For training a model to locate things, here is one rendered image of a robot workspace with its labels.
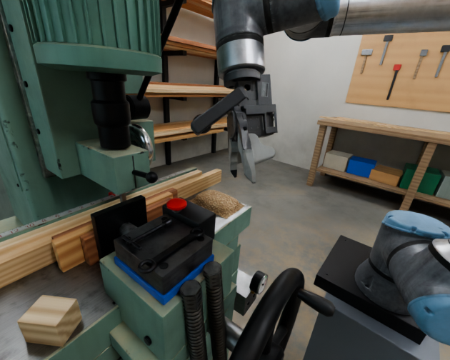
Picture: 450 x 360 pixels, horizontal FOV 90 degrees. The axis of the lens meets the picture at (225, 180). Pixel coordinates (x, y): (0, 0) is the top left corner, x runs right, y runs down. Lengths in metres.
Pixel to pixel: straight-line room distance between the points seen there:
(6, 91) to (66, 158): 0.15
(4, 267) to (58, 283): 0.07
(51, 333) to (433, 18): 0.78
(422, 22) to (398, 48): 2.87
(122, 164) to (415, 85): 3.31
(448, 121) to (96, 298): 3.46
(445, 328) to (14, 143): 0.93
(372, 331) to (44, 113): 0.97
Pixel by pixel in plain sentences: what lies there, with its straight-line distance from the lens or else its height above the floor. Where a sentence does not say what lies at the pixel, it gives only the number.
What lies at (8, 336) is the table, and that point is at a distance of 0.42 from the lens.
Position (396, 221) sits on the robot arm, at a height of 0.87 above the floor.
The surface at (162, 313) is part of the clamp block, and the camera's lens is 0.29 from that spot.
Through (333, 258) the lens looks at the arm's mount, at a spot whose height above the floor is 0.60.
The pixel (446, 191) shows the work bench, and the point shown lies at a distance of 3.18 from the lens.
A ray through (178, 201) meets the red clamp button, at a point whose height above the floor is 1.03.
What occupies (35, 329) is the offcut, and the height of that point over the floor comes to 0.93.
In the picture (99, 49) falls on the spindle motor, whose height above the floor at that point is 1.22.
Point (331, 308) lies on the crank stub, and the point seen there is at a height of 0.88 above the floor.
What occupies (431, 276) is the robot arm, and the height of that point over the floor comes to 0.84.
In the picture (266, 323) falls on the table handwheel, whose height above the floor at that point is 0.95.
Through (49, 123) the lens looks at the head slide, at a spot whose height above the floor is 1.11.
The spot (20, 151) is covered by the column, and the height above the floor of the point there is 1.04.
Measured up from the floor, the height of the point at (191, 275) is 0.97.
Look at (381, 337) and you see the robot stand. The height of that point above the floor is 0.55.
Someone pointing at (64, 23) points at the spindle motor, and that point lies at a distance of 0.38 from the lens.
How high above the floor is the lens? 1.19
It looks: 23 degrees down
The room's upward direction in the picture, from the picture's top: 4 degrees clockwise
